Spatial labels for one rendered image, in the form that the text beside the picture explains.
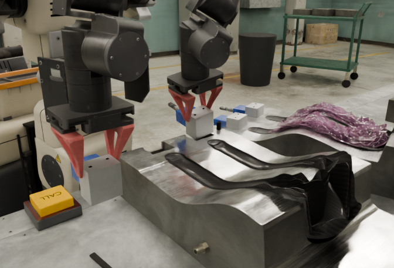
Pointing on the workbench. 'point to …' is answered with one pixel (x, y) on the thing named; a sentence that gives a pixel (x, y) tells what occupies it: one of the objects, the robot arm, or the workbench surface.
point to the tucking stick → (99, 260)
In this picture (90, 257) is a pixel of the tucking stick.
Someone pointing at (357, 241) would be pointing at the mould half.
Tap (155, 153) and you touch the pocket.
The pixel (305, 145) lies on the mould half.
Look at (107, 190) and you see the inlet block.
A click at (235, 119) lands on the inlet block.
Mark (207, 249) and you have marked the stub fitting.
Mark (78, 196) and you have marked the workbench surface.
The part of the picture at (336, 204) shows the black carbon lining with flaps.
